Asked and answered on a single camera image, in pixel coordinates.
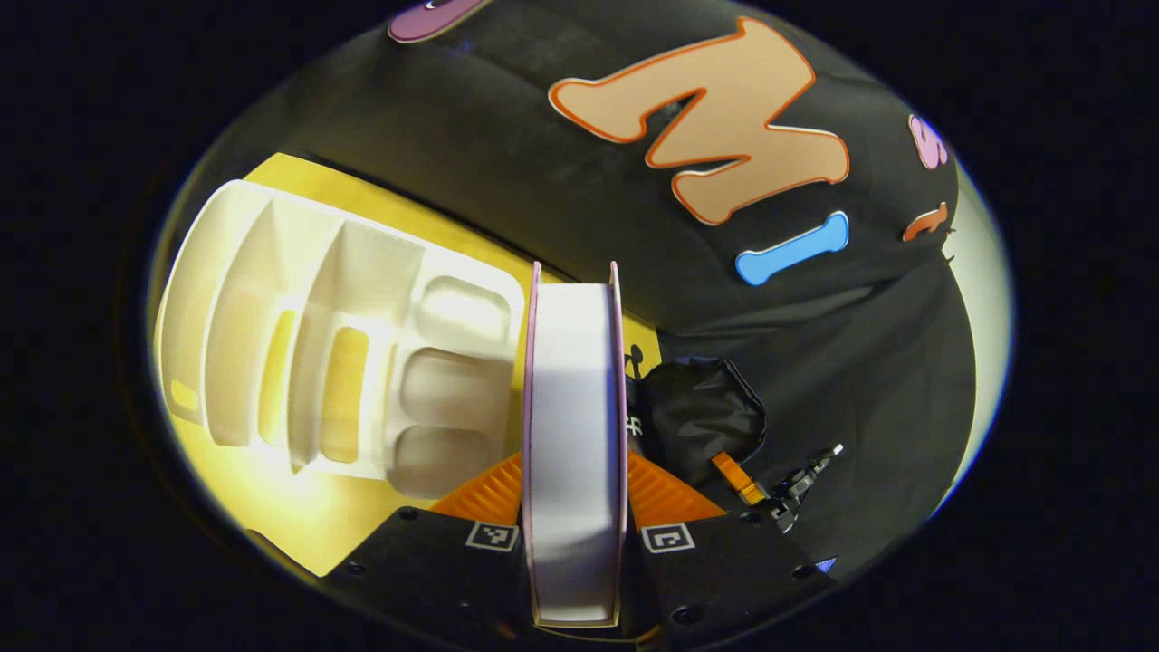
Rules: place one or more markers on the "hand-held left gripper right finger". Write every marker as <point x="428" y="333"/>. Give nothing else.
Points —
<point x="724" y="580"/>

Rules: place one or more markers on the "black backdrop cloth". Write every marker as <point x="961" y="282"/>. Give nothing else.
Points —
<point x="507" y="154"/>

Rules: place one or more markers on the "white bookshelf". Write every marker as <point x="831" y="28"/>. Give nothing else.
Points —
<point x="362" y="290"/>

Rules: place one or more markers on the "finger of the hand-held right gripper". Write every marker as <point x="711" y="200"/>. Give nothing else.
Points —
<point x="738" y="478"/>

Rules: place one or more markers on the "pink edged book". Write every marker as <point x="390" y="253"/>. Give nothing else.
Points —
<point x="575" y="453"/>

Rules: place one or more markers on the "blue schoolbag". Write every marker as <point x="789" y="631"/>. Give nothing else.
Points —
<point x="702" y="417"/>

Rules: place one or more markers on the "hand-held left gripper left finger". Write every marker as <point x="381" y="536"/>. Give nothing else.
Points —
<point x="426" y="580"/>

